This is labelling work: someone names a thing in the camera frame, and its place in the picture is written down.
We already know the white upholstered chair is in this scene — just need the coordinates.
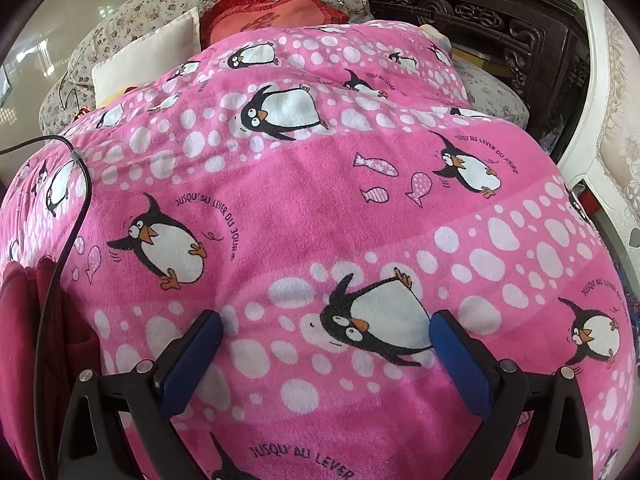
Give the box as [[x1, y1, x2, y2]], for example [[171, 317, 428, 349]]
[[554, 0, 640, 272]]

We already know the red heart cushion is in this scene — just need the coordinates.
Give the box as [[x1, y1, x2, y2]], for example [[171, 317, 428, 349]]
[[199, 0, 351, 47]]

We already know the pink penguin print blanket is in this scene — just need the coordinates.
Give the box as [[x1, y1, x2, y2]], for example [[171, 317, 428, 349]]
[[0, 21, 640, 480]]

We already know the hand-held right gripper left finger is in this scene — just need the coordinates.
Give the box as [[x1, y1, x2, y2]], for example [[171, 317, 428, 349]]
[[55, 310, 226, 480]]

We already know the dark red garment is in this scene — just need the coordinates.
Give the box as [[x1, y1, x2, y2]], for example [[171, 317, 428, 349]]
[[0, 259, 103, 480]]

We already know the dark carved wooden cabinet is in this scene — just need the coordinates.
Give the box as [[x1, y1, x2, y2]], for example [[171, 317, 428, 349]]
[[356, 0, 594, 162]]

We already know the white pillow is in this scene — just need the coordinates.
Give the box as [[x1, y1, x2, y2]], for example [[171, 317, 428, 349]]
[[91, 7, 201, 107]]

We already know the pastel cloth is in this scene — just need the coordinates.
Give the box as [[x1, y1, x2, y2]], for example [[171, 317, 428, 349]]
[[419, 24, 454, 56]]

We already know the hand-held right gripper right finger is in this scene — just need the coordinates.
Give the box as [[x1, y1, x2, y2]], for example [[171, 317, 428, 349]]
[[429, 310, 596, 480]]

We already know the black cable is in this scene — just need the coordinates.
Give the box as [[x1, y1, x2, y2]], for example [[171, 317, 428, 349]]
[[0, 135, 94, 480]]

